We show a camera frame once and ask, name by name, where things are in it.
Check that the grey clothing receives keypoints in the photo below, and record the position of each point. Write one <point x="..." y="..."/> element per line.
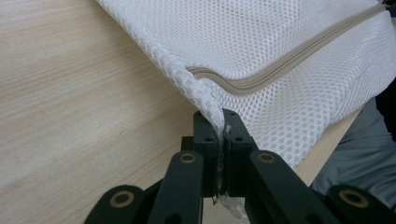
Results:
<point x="358" y="155"/>

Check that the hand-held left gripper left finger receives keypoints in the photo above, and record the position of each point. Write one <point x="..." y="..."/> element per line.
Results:
<point x="207" y="161"/>

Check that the white mesh laundry bag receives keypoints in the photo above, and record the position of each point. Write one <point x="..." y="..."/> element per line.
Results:
<point x="280" y="31"/>

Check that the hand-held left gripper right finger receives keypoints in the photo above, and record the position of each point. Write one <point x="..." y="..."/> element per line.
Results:
<point x="236" y="161"/>

